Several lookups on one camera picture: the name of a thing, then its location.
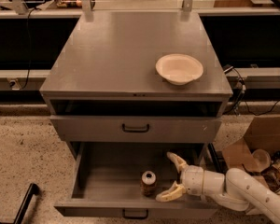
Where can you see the grey upper drawer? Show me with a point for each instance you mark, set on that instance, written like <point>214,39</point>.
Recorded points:
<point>135,129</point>

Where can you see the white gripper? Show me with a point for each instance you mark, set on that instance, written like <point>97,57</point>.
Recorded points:
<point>192,178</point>

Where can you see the dark crumpled bag in box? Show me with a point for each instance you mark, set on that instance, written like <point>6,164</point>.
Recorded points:
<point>272,173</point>

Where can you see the white cup in box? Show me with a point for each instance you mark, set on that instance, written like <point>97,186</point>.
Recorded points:
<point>262,159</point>

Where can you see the orange soda can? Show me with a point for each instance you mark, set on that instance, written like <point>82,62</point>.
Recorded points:
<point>148,183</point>

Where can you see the grey open middle drawer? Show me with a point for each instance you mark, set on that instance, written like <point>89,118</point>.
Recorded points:
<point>108,182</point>

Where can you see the white paper bowl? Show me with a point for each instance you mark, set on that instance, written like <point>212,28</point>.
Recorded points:
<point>179,69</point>

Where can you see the black bar on floor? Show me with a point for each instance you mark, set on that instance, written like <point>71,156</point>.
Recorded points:
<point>33,190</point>

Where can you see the black floor leg right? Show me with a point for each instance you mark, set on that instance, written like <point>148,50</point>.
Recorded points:
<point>215,158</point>

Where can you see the cardboard box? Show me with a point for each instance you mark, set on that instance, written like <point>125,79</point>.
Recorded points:
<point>254,167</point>

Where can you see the grey drawer cabinet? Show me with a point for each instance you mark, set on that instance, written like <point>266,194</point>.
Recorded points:
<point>107,68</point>

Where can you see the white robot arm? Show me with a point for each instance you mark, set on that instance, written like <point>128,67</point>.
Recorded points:
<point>235,190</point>

